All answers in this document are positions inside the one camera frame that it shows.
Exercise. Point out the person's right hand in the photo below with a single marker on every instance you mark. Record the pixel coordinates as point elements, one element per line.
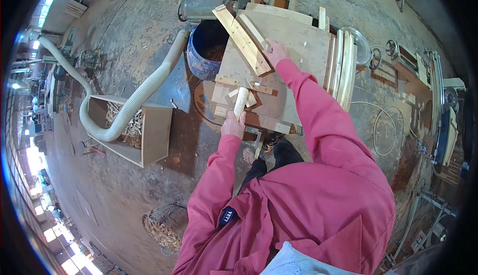
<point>277,54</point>

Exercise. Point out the person's left hand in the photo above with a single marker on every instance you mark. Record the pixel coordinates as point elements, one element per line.
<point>232,125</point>

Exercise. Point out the person's left fingers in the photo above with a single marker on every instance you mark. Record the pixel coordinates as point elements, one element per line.
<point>239,115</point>

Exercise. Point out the person's right thumb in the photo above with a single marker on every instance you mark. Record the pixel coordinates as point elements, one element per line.
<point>266,53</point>

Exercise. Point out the person's right fingers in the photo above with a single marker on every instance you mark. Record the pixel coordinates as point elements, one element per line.
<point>275,44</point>

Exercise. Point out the pale rounded wooden stick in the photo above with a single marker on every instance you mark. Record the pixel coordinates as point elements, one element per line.
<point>241,101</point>

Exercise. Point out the thin pale wooden slat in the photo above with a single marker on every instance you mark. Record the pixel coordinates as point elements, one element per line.
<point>253,30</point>

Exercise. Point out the small pale wooden block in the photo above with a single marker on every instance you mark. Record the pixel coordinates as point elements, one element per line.
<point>251,99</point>

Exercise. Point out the wooden saw table board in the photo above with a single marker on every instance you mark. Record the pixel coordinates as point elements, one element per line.
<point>295,39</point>

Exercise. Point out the long wooden batten with screws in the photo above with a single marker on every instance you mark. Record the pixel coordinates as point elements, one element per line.
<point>242,39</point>

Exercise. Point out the short brown wooden strip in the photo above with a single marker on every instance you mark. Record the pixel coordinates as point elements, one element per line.
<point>231,82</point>

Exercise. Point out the rusty round metal base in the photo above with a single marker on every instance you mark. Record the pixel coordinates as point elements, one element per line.
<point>203,103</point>

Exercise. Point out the person's legs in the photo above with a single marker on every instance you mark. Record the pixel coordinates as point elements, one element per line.
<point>285,156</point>

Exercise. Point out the blue plastic barrel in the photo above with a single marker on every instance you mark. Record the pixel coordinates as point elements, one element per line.
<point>201,56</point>

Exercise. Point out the stack of curved wooden pieces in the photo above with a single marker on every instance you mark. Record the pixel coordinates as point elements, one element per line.
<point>341,69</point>

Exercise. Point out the grey electric motor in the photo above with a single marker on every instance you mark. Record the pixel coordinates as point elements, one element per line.
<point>199,4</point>

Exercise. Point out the clear round plastic guard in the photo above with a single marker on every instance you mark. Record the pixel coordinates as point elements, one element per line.
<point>361,45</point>

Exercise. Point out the wooden box of offcuts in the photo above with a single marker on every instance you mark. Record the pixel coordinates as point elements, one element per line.
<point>155,133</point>

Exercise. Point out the person's body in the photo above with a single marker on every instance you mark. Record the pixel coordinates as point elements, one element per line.
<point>306,207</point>

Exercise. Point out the wicker basket of wood offcuts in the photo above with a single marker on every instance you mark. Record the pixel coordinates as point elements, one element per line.
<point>166,226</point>

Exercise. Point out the woodworking machine with handwheels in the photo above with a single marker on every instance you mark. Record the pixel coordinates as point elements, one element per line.
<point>438,99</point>

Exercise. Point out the grey metal frame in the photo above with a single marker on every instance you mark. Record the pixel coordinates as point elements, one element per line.
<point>433,200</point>

